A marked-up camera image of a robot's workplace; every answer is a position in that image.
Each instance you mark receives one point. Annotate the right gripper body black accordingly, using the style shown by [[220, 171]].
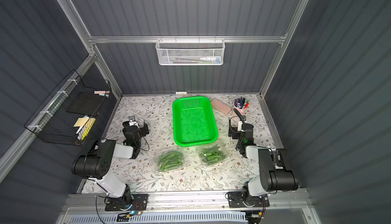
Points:
[[233, 131]]

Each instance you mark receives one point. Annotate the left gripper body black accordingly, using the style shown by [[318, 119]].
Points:
[[142, 129]]

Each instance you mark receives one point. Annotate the clear pepper container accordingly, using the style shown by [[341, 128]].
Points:
[[198, 150], [160, 152]]

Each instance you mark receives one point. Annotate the green plastic basket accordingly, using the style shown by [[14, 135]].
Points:
[[194, 121]]

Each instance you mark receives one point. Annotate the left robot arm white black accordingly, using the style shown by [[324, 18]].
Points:
[[94, 163]]

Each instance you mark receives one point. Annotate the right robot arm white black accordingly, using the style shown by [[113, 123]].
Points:
[[276, 171]]

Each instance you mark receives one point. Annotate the pink pen cup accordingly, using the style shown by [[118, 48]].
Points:
[[241, 104]]

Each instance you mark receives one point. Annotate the pink pencil case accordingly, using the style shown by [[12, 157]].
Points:
[[221, 107]]

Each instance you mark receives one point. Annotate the yellow marker in basket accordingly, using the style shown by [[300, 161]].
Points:
[[85, 129]]

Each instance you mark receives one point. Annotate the yellow sticky note pad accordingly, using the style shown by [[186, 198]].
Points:
[[81, 122]]

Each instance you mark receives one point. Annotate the black notebook in basket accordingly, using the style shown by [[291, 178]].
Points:
[[86, 104]]

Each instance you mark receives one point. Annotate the pink eraser in basket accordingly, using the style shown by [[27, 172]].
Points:
[[102, 93]]

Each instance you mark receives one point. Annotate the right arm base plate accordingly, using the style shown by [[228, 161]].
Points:
[[237, 200]]

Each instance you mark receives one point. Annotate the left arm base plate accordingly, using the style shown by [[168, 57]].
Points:
[[138, 202]]

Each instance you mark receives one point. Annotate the black wire wall basket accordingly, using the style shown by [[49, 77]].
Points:
[[69, 116]]

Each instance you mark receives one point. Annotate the white wire mesh basket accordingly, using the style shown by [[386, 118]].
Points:
[[190, 53]]

